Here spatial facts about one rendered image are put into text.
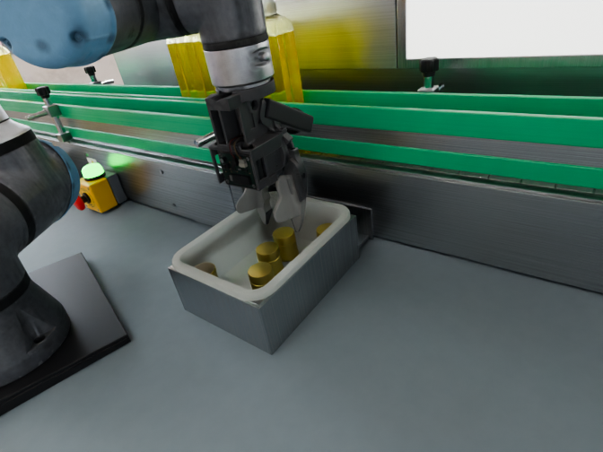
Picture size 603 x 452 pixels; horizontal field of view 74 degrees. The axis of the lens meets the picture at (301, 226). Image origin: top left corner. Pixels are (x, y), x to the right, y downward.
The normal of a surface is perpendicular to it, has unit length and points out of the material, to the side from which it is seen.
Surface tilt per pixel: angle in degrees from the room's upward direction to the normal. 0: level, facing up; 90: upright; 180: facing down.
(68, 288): 3
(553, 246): 90
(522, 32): 90
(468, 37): 90
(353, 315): 0
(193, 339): 0
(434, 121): 90
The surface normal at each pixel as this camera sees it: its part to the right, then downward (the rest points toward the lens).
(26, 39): -0.04, 0.51
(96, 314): -0.10, -0.85
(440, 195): -0.58, 0.50
